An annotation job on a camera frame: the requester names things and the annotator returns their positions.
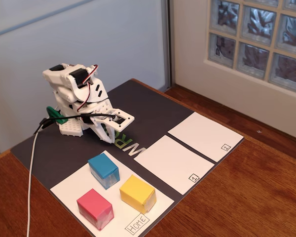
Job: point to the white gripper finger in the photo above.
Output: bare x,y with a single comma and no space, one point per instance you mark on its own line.
111,132
102,135

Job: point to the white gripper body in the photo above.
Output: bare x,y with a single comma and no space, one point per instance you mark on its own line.
101,124

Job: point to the blue paper box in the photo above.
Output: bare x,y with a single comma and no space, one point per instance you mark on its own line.
102,165

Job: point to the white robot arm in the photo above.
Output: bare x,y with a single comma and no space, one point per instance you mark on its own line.
61,76

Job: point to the white home zone paper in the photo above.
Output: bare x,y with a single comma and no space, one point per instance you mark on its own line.
71,182

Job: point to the yellow paper box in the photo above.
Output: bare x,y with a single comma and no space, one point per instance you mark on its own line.
136,192

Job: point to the white zone 1 paper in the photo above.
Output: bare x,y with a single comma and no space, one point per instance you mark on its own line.
172,163

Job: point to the pink paper box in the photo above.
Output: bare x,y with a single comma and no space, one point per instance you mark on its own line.
93,207

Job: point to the white zone 2 paper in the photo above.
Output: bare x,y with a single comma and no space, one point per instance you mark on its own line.
202,135

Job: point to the green clamp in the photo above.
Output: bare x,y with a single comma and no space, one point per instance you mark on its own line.
55,114

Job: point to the dark grey mat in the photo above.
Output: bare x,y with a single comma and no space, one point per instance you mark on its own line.
150,108

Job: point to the pale blue sliding panel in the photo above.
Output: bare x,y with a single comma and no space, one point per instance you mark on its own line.
76,37

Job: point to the glass block window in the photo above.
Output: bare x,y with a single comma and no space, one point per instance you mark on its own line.
256,37

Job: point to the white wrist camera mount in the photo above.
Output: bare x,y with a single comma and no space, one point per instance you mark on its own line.
127,121

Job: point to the grey metal door frame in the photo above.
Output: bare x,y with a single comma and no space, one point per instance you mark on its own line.
167,44

